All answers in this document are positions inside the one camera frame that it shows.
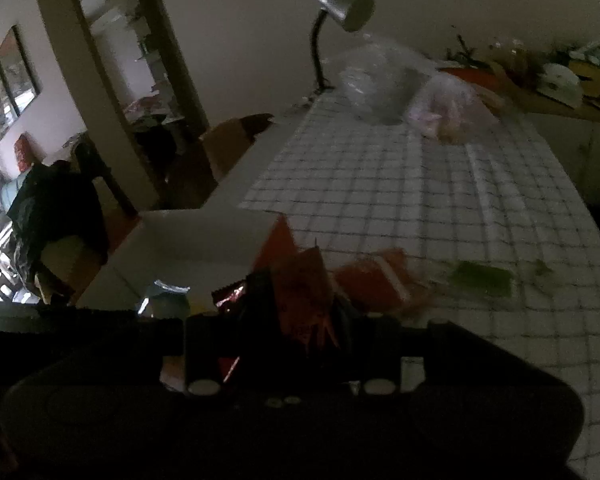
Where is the plastic bag with snacks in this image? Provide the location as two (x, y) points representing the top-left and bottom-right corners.
(404, 73), (498, 144)

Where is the white sideboard cabinet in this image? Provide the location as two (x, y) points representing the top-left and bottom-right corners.
(506, 86), (600, 200)

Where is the white iron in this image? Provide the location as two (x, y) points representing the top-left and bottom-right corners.
(538, 63), (583, 110)

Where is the dark red snack packet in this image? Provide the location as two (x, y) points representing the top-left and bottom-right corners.
(215, 247), (343, 399)

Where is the brown chair left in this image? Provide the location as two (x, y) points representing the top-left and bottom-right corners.
(200, 113), (274, 182)

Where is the small white wrapped candy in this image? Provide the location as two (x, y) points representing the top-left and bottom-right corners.
(528, 259), (556, 286)

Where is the orange red snack packet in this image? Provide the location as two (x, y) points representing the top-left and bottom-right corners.
(330, 248), (431, 316)

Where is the clear plastic bag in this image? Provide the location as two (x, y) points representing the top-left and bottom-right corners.
(323, 32), (438, 126)

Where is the white grid tablecloth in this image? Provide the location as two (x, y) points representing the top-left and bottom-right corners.
(239, 92), (600, 479)

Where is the red and white cardboard box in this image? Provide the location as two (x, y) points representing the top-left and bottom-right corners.
(74, 209), (301, 321)

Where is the silver desk lamp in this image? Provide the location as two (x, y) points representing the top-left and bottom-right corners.
(306, 0), (376, 97)

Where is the red container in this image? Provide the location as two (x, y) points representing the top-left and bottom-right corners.
(439, 67), (504, 108)

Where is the framed wall picture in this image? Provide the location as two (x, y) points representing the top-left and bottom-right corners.
(0, 26), (40, 142)

